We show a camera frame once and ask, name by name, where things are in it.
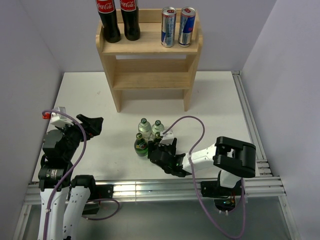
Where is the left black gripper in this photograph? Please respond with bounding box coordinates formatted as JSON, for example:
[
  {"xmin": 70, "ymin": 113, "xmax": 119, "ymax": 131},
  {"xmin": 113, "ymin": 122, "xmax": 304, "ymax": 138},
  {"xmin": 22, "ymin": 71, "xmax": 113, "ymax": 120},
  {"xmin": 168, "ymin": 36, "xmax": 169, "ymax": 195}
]
[{"xmin": 55, "ymin": 113, "xmax": 103, "ymax": 160}]

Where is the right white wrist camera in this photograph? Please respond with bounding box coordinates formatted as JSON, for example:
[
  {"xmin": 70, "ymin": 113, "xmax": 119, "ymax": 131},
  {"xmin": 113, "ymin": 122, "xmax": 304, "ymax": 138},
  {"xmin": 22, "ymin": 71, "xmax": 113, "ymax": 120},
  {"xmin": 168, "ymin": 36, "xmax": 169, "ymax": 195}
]
[{"xmin": 159, "ymin": 130, "xmax": 175, "ymax": 146}]

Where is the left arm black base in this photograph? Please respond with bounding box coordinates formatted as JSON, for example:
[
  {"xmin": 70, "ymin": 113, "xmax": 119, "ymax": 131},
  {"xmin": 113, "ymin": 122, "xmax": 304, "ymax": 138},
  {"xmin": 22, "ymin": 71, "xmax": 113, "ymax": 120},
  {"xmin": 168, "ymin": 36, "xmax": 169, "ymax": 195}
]
[{"xmin": 82, "ymin": 184, "xmax": 114, "ymax": 216}]

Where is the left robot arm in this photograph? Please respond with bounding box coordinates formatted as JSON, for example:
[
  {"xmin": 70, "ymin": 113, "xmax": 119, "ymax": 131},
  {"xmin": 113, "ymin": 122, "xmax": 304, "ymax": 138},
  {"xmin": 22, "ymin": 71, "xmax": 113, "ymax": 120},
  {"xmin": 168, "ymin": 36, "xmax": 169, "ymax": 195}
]
[{"xmin": 38, "ymin": 109, "xmax": 104, "ymax": 240}]

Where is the green glass bottle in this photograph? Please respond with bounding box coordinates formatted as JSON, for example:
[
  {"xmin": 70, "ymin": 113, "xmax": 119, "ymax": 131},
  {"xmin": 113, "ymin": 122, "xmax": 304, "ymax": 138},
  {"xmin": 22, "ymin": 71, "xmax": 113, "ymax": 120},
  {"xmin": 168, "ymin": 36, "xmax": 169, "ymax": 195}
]
[
  {"xmin": 134, "ymin": 132, "xmax": 148, "ymax": 157},
  {"xmin": 153, "ymin": 132, "xmax": 162, "ymax": 145}
]

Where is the silver blue can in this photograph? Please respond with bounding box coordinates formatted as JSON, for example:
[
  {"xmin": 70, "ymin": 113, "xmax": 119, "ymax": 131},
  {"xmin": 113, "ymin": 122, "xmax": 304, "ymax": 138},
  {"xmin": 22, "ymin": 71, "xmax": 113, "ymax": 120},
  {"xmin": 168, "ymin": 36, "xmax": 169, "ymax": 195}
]
[
  {"xmin": 161, "ymin": 6, "xmax": 177, "ymax": 48},
  {"xmin": 177, "ymin": 7, "xmax": 196, "ymax": 47}
]

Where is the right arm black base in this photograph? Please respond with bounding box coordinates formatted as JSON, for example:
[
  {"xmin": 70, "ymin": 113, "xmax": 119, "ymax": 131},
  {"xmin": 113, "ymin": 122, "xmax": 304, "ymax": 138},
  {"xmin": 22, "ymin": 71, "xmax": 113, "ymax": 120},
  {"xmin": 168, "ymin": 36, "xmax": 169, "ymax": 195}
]
[{"xmin": 200, "ymin": 180, "xmax": 242, "ymax": 212}]

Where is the coca-cola bottle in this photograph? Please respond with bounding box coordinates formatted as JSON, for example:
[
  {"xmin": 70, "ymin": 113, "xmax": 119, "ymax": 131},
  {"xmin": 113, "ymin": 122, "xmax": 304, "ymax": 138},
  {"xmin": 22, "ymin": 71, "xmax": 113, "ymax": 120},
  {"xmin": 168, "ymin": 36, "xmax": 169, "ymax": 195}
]
[
  {"xmin": 119, "ymin": 0, "xmax": 141, "ymax": 41},
  {"xmin": 95, "ymin": 0, "xmax": 121, "ymax": 43}
]

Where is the clear glass bottle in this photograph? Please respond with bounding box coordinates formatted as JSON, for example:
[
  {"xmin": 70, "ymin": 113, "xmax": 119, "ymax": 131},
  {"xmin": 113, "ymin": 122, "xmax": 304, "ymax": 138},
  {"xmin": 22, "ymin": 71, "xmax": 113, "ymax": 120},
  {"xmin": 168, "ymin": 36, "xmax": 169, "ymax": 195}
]
[
  {"xmin": 151, "ymin": 120, "xmax": 165, "ymax": 136},
  {"xmin": 138, "ymin": 118, "xmax": 152, "ymax": 141}
]

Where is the aluminium table frame rail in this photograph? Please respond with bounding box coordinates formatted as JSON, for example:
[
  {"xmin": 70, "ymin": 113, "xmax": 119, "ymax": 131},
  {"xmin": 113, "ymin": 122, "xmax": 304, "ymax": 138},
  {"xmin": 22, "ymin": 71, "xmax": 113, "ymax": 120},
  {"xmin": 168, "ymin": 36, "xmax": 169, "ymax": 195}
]
[{"xmin": 23, "ymin": 70, "xmax": 301, "ymax": 240}]

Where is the right Coca-Cola bottle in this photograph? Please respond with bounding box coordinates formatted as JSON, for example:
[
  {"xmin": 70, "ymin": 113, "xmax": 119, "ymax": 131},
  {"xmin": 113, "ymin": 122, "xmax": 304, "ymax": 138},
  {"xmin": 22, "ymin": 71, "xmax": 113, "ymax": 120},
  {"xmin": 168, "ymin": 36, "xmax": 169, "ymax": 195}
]
[{"xmin": 119, "ymin": 0, "xmax": 141, "ymax": 41}]

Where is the wooden two-tier shelf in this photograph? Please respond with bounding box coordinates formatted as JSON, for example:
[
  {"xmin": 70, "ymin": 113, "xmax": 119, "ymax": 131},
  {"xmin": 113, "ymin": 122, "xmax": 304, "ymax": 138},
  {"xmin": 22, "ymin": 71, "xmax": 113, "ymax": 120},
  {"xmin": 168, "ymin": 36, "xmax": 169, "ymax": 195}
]
[{"xmin": 95, "ymin": 8, "xmax": 204, "ymax": 112}]

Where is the left Coca-Cola bottle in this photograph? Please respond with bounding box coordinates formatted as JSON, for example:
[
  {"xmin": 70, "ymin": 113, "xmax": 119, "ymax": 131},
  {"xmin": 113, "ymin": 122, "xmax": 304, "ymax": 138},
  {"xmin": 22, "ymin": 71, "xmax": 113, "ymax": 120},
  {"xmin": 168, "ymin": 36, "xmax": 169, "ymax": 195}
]
[{"xmin": 95, "ymin": 0, "xmax": 121, "ymax": 43}]

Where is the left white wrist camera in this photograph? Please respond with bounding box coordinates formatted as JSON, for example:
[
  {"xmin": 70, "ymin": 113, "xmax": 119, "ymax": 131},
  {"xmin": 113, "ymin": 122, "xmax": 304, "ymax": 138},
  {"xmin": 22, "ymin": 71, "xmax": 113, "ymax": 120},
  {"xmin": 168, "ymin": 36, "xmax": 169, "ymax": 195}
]
[{"xmin": 42, "ymin": 112, "xmax": 72, "ymax": 129}]

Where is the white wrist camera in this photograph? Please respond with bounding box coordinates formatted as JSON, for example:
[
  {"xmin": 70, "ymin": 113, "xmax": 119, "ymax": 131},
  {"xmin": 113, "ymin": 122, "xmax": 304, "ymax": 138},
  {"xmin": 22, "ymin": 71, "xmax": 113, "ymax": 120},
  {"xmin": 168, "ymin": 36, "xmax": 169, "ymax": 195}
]
[
  {"xmin": 159, "ymin": 130, "xmax": 175, "ymax": 146},
  {"xmin": 42, "ymin": 112, "xmax": 72, "ymax": 129}
]

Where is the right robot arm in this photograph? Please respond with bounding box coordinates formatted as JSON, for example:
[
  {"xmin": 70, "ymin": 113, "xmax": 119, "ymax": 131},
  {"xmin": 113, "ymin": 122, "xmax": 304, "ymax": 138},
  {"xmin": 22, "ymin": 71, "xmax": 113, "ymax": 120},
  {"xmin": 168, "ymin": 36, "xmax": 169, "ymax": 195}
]
[{"xmin": 147, "ymin": 136, "xmax": 256, "ymax": 195}]

